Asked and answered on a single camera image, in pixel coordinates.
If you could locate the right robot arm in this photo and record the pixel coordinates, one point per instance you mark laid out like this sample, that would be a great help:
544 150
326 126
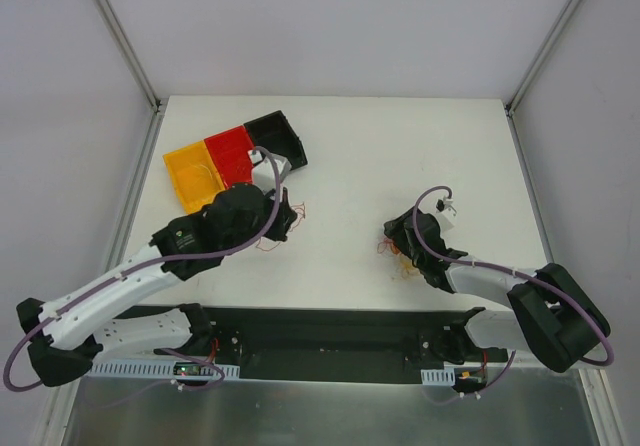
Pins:
546 312

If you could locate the red plastic bin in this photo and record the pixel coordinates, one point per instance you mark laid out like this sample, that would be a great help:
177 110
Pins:
229 151

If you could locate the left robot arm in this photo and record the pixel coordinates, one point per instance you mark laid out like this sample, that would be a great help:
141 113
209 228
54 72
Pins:
66 337

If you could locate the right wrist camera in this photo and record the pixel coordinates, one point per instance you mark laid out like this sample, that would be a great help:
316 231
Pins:
446 214

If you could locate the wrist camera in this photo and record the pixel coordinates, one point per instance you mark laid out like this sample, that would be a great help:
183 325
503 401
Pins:
446 214
262 171

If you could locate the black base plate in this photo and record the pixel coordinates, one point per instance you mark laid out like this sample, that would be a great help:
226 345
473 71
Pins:
344 346

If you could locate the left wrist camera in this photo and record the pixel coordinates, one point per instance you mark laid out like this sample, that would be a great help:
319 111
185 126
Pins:
262 171

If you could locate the black plastic bin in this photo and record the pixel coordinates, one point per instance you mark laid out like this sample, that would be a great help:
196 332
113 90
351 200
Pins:
274 132

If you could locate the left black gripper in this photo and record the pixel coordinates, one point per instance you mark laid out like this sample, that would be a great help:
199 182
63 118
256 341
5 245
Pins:
282 217

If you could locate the yellow plastic bin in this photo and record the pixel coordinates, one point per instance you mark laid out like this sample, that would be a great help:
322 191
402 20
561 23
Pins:
193 175

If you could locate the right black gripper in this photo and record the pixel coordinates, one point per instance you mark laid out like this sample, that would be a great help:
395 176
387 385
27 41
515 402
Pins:
401 231

